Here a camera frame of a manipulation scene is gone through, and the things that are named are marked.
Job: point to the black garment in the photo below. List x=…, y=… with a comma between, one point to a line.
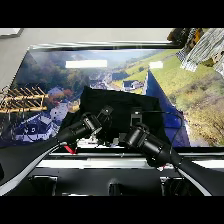
x=123, y=100

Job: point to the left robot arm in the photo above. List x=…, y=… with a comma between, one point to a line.
x=76, y=128

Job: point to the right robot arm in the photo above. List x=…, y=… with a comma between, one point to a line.
x=150, y=145

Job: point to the heap of clothes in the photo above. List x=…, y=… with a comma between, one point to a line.
x=181, y=35

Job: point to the wooden hanger rack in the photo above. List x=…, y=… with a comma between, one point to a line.
x=25, y=98

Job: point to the striped garment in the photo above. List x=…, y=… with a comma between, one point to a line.
x=206, y=46

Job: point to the silver frame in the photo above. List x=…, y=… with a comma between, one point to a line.
x=110, y=163

